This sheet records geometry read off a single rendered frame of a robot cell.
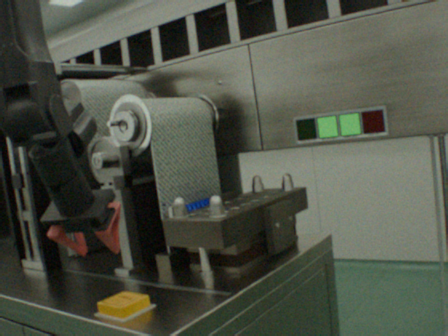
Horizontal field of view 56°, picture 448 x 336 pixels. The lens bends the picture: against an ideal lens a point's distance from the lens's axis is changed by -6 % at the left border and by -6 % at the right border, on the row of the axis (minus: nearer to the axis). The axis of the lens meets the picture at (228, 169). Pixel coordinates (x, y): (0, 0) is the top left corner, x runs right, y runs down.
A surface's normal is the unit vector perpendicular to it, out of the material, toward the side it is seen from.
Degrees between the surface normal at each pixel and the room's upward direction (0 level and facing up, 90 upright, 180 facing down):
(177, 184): 90
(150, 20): 90
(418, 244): 90
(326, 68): 90
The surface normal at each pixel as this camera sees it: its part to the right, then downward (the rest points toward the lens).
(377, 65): -0.57, 0.14
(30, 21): 0.96, -0.11
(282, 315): 0.81, -0.06
